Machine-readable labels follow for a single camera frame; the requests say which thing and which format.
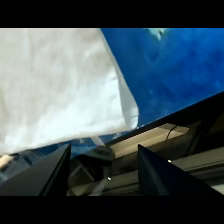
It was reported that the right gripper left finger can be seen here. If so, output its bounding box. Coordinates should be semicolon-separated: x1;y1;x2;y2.
0;143;72;197

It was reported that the white garment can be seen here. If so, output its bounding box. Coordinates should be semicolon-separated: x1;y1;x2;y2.
0;27;140;156

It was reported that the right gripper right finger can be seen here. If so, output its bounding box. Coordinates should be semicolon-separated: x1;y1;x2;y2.
137;144;223;197

